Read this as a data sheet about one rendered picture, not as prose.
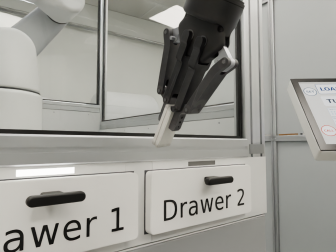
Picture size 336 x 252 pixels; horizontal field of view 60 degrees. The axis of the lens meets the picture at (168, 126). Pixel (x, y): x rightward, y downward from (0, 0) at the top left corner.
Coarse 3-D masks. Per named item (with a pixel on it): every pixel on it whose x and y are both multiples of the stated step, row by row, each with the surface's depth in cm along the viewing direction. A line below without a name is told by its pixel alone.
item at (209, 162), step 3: (189, 162) 59; (192, 162) 60; (195, 162) 60; (198, 162) 61; (201, 162) 61; (204, 162) 62; (207, 162) 62; (210, 162) 63; (213, 162) 64; (189, 165) 59; (192, 165) 60; (195, 165) 60
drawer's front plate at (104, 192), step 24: (0, 192) 37; (24, 192) 38; (96, 192) 45; (120, 192) 47; (0, 216) 36; (24, 216) 38; (48, 216) 40; (72, 216) 42; (120, 216) 47; (0, 240) 36; (24, 240) 38; (72, 240) 42; (96, 240) 44; (120, 240) 47
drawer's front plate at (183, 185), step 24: (192, 168) 58; (216, 168) 62; (240, 168) 67; (168, 192) 53; (192, 192) 57; (216, 192) 61; (240, 192) 66; (168, 216) 53; (192, 216) 57; (216, 216) 61
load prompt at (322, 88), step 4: (316, 84) 96; (320, 84) 95; (324, 84) 95; (328, 84) 95; (332, 84) 95; (316, 88) 94; (320, 88) 94; (324, 88) 94; (328, 88) 94; (332, 88) 94; (320, 92) 93; (324, 92) 93; (328, 92) 93; (332, 92) 92
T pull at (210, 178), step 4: (208, 176) 59; (212, 176) 59; (216, 176) 59; (220, 176) 58; (224, 176) 58; (228, 176) 59; (204, 180) 59; (208, 180) 55; (212, 180) 55; (216, 180) 56; (220, 180) 57; (224, 180) 58; (228, 180) 58; (232, 180) 59; (208, 184) 55; (212, 184) 55
